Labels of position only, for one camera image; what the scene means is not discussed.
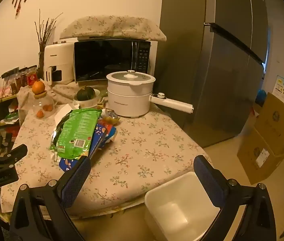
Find green white packet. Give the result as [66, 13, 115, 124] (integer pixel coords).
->
[4, 112, 21, 124]

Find red label spice jar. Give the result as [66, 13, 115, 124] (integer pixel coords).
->
[26, 66, 37, 87]

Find white ceramic bowl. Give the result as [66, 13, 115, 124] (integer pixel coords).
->
[72, 88, 101, 109]

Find black microwave oven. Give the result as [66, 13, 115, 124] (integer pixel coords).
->
[73, 40, 152, 84]

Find dried branches in vase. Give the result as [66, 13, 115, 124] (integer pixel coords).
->
[34, 9, 63, 79]

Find white electric cooking pot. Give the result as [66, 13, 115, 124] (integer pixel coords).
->
[106, 70, 194, 118]

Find blue snack bag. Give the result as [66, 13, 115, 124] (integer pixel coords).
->
[59, 120, 118, 173]

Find white plastic bin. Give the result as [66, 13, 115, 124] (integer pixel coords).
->
[144, 171, 224, 241]

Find green snack bag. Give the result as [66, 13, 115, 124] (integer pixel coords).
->
[49, 108, 103, 160]

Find blue plastic bag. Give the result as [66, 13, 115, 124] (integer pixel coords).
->
[255, 89, 268, 107]

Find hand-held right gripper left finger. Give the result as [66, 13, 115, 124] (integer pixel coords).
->
[9, 155, 92, 241]

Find grey refrigerator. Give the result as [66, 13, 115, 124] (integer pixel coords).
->
[154, 0, 269, 148]

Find glass jar with cork lid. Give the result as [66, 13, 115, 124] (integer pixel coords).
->
[29, 90, 57, 119]

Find white handled ceramic dish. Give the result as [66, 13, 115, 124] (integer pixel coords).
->
[92, 90, 108, 109]

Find floral tablecloth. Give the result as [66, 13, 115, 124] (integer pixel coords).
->
[0, 80, 212, 216]

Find white air fryer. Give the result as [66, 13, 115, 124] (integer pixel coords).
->
[43, 41, 76, 86]

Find yellow wrapper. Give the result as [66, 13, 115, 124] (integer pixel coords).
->
[101, 109, 120, 125]

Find large orange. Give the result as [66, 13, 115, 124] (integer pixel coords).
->
[32, 80, 46, 94]

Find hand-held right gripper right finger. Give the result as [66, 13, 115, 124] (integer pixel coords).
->
[193, 155, 278, 241]

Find floral microwave cover cloth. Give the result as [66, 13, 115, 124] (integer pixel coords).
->
[59, 15, 167, 42]

